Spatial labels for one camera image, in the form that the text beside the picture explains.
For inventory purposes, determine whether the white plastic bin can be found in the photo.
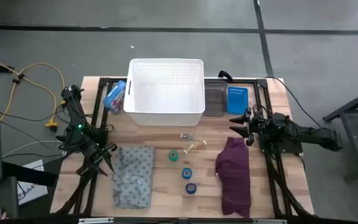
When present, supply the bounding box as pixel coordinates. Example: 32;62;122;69
123;58;206;127

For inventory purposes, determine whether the white printed box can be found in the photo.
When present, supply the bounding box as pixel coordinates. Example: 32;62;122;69
17;159;49;207

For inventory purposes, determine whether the dark blue bandage roll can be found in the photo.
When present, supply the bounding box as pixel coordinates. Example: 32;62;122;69
185;182;198;195

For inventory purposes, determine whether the blue first aid pouch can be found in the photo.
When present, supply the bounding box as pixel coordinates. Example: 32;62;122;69
103;80;127;114

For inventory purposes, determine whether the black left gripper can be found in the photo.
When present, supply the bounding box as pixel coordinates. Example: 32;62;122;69
75;142;119;177

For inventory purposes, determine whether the black aluminium frame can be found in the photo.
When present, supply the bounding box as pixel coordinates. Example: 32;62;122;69
50;77;316;219

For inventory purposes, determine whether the grey cable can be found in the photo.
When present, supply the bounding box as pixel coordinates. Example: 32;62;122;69
1;140;63;159

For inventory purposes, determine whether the black flat bar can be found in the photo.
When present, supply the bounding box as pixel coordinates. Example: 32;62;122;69
1;161;59;188

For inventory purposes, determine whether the black bent cable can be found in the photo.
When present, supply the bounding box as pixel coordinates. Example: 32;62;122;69
218;70;234;83

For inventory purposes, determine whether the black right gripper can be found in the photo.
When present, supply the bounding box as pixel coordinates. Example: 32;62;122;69
229;105;262;147

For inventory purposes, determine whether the grey patterned cloth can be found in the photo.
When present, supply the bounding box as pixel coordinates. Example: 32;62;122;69
112;145;155;210

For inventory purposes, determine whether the silver aluminium rail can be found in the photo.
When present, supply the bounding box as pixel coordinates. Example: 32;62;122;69
252;218;288;224
78;217;115;224

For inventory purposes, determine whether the yellow cable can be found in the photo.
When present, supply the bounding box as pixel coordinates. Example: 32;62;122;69
0;51;67;132

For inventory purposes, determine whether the purple cloth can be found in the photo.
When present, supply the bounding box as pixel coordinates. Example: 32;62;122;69
214;136;252;219

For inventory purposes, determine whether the grey clear plastic tray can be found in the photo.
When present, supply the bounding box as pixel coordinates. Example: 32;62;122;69
202;79;229;118

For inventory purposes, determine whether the black metal stand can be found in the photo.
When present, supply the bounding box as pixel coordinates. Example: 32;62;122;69
322;84;358;182

